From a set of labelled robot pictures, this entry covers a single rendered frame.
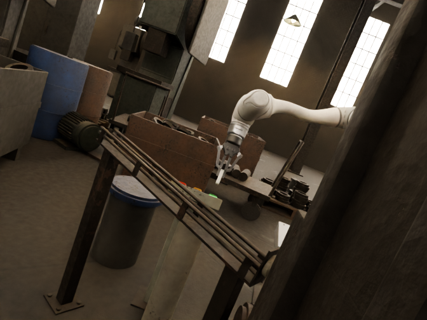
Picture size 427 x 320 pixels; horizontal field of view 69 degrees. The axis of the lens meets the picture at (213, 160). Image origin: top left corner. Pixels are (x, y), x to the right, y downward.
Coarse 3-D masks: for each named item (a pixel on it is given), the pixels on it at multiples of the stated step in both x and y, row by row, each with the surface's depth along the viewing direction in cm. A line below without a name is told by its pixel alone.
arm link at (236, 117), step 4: (244, 96) 145; (240, 100) 145; (236, 104) 147; (236, 108) 141; (236, 112) 140; (232, 116) 146; (236, 116) 141; (240, 116) 138; (232, 120) 145; (236, 120) 142; (240, 120) 141; (244, 120) 139; (244, 124) 142; (248, 124) 143; (248, 128) 145
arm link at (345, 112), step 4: (340, 108) 153; (344, 108) 153; (348, 108) 151; (352, 108) 149; (344, 112) 151; (348, 112) 149; (344, 116) 150; (348, 116) 148; (344, 120) 150; (340, 124) 152; (344, 124) 151; (344, 128) 153
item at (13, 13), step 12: (0, 0) 298; (12, 0) 304; (24, 0) 332; (48, 0) 317; (0, 12) 300; (12, 12) 313; (24, 12) 336; (0, 24) 303; (12, 24) 322; (0, 36) 302; (12, 36) 332; (0, 48) 312; (12, 48) 335
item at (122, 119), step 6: (126, 72) 379; (156, 84) 385; (120, 96) 388; (168, 96) 392; (114, 114) 396; (126, 114) 494; (162, 114) 399; (114, 120) 401; (120, 120) 418; (126, 120) 438; (114, 126) 414; (120, 126) 400; (126, 126) 401
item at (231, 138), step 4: (228, 136) 143; (232, 136) 141; (236, 136) 141; (228, 140) 141; (232, 140) 141; (236, 140) 141; (240, 140) 142; (224, 144) 143; (228, 144) 143; (232, 144) 143; (236, 144) 141; (240, 144) 143; (224, 148) 142; (232, 148) 143; (236, 148) 143; (224, 152) 143; (228, 152) 142; (236, 152) 142
